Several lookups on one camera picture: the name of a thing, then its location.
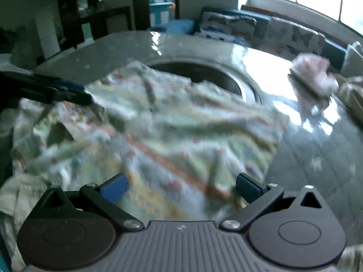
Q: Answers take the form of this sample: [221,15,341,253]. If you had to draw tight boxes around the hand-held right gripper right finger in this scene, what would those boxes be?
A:
[219,173,333,232]

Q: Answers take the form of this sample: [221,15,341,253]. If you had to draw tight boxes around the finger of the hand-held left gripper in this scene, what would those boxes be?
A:
[27,74,94,105]

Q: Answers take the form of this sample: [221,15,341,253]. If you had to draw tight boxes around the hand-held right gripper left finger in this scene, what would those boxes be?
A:
[31,173,145,231]

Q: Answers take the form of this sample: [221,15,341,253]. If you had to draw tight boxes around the pale green printed garment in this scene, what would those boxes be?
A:
[11,59,290,222]

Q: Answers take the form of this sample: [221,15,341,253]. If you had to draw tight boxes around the dark wooden chair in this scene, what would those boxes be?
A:
[79,6,132,39]

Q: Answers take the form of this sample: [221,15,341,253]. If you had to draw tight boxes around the dark wooden cabinet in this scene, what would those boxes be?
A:
[55,0,106,49]

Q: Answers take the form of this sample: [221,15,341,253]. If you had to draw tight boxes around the round black induction cooktop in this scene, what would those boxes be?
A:
[147,60,263,104]

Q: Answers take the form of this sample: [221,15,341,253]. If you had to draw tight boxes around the blue plastic bin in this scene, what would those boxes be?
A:
[149,1,174,27]

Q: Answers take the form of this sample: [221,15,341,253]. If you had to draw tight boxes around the blue sofa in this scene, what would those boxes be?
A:
[147,7,350,72]

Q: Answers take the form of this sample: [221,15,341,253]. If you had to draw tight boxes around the white tissue packet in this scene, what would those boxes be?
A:
[288,53,340,98]

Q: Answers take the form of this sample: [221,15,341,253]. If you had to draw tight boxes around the cream cloth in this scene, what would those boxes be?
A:
[336,75,363,117]

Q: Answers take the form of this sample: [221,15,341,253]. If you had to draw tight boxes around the small butterfly print cushion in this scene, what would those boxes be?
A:
[201,11,257,36]
[198,24,236,42]

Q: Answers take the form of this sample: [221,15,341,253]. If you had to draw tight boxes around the large butterfly print cushion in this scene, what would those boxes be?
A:
[266,16,327,56]

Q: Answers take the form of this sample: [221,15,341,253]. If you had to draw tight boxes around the white pillow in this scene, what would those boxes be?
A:
[340,41,363,77]

